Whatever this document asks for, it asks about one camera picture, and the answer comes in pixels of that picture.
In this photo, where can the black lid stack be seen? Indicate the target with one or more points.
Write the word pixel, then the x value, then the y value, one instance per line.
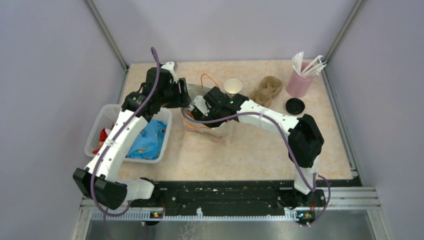
pixel 295 106

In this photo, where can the white plastic basket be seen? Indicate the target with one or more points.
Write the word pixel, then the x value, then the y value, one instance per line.
pixel 108 116

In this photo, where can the stack of paper cups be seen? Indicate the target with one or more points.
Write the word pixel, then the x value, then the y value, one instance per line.
pixel 233 86

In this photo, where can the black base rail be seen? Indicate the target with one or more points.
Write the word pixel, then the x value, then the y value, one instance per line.
pixel 231 198

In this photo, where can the brown pulp cup carrier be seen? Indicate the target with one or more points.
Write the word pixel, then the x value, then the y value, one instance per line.
pixel 269 87

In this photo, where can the blue snack bag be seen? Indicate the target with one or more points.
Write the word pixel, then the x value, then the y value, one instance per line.
pixel 148 143

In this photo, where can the pink straw holder cup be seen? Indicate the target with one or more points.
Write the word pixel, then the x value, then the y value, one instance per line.
pixel 298 86

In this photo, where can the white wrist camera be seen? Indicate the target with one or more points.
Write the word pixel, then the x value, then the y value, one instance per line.
pixel 172 67
pixel 201 104

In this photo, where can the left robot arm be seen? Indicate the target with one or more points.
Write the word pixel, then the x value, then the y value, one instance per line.
pixel 99 179

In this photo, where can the paper takeout bag orange handles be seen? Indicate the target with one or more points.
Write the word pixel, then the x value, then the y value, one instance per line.
pixel 221 134

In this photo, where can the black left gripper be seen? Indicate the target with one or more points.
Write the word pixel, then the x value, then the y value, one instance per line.
pixel 182 99

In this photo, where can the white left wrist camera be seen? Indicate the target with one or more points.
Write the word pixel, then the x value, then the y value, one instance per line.
pixel 172 67

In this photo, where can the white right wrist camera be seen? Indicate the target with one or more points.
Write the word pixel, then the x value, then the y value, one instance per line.
pixel 201 104

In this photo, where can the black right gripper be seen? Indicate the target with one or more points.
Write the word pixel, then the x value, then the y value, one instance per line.
pixel 208 117

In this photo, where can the red snack bag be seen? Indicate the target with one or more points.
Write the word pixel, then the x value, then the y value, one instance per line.
pixel 104 133

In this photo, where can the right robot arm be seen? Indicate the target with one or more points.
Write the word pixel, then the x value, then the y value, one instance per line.
pixel 301 135

